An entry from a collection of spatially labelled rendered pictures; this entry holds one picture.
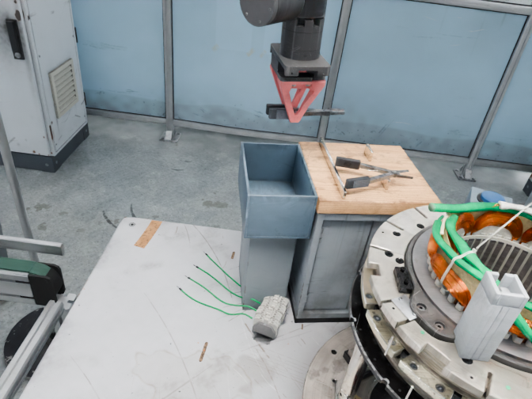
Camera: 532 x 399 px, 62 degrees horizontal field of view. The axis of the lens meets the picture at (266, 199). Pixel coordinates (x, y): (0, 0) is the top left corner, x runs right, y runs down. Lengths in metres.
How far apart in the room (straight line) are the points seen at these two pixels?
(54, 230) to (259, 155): 1.66
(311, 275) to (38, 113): 2.05
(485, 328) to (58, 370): 0.63
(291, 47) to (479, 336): 0.42
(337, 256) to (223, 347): 0.26
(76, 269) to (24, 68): 1.03
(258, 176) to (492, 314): 0.52
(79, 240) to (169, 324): 1.46
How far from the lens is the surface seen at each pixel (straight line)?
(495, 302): 0.43
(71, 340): 0.85
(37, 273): 1.02
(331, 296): 0.84
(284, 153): 0.82
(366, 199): 0.70
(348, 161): 0.73
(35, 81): 2.55
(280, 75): 0.64
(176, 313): 0.86
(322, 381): 0.78
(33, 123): 2.66
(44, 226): 2.39
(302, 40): 0.63
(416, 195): 0.74
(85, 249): 2.21
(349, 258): 0.78
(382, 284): 0.52
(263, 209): 0.68
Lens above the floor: 1.44
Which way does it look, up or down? 35 degrees down
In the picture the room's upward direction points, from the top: 7 degrees clockwise
